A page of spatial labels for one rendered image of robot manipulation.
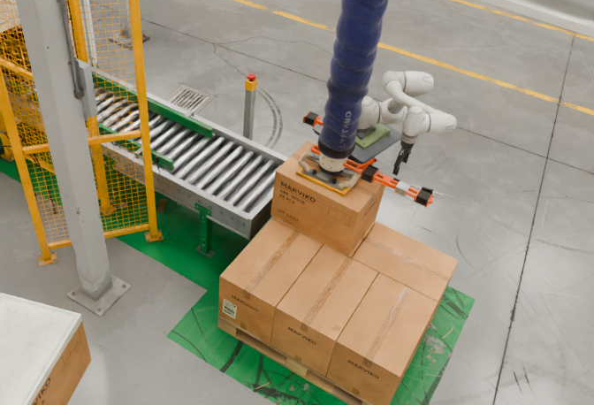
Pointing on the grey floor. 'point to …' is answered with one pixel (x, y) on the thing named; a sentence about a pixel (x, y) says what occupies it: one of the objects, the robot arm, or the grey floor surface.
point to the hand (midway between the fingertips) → (399, 166)
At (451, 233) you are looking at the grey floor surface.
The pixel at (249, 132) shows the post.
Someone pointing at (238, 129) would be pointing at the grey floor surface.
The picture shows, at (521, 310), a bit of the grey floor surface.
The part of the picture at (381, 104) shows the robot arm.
